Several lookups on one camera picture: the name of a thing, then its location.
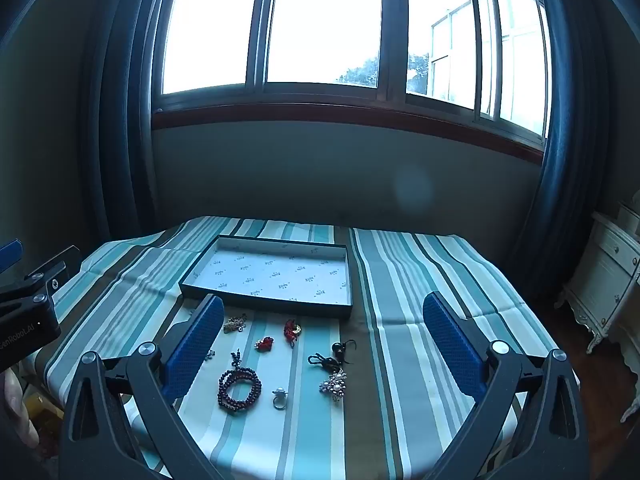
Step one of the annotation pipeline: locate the dark green box tray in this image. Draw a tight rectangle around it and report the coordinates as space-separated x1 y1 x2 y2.
178 234 354 322

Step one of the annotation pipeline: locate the large window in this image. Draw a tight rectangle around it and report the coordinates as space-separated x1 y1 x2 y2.
150 0 553 141

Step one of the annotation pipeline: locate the wooden window sill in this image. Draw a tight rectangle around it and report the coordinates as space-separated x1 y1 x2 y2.
151 104 547 165

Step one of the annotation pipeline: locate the dark red bead bracelet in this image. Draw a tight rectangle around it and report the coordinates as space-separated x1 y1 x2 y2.
217 349 263 413

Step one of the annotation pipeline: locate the dark blue curtain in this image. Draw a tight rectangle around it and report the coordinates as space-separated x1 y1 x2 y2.
82 0 187 246
510 0 603 301

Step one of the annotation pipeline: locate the large pearl cluster brooch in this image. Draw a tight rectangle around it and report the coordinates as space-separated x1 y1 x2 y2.
319 367 349 403

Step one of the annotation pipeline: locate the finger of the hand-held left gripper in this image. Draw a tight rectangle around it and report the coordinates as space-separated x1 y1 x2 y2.
0 245 84 322
0 239 24 274

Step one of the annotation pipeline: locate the person's left hand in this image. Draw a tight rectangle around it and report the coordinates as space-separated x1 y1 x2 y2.
0 367 40 450

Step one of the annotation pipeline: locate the white ornate nightstand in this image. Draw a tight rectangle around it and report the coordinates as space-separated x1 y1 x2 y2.
554 202 640 423

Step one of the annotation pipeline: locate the teal striped cloth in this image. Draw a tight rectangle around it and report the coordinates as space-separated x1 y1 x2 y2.
22 216 581 480

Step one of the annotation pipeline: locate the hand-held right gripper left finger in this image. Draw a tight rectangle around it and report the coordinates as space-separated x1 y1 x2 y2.
58 294 226 480

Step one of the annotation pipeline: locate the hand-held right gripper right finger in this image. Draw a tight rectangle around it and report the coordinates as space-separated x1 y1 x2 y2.
422 291 591 480

